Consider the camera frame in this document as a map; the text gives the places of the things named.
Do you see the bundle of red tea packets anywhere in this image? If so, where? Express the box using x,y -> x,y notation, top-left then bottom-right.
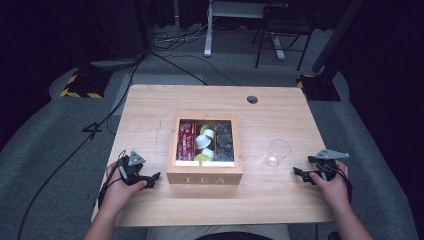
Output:
176,120 -> 197,162

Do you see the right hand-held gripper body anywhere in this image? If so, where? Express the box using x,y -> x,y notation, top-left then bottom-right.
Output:
307,148 -> 351,183

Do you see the pile of dark tea packets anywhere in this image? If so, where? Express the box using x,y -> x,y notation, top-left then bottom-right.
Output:
214,122 -> 235,163

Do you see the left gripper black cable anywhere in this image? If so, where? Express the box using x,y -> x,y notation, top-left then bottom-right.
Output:
97,149 -> 128,208

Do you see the person's left hand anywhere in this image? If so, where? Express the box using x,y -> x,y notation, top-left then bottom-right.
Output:
105,161 -> 149,212

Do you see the long black floor cable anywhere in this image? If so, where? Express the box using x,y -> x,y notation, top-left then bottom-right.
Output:
15,54 -> 145,240

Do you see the striped black stand base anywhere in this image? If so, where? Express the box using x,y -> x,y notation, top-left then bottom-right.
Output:
296,73 -> 342,102
59,67 -> 113,100

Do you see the dark slanted post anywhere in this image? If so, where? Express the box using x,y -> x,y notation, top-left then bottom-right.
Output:
311,0 -> 365,75

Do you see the clear plastic cup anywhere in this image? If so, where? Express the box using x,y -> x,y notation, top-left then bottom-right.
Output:
265,138 -> 292,168

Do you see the wooden tea box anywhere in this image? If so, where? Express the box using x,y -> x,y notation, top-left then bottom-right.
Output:
166,114 -> 244,186

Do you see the black chair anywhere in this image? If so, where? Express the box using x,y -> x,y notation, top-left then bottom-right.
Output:
251,1 -> 317,72

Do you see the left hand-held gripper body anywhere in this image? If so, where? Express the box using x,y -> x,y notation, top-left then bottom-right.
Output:
116,150 -> 148,186

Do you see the large white capsule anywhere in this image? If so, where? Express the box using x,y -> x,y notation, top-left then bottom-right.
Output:
195,134 -> 212,150

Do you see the tangle of floor cables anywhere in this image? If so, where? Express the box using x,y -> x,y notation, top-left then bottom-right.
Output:
152,18 -> 219,53

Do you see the person's right hand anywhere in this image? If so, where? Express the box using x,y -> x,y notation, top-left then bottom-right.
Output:
308,159 -> 351,210

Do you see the white desk frame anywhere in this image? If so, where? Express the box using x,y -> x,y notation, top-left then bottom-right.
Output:
203,0 -> 287,61

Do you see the person's dark shirt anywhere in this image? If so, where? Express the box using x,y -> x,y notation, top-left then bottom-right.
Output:
194,231 -> 272,240

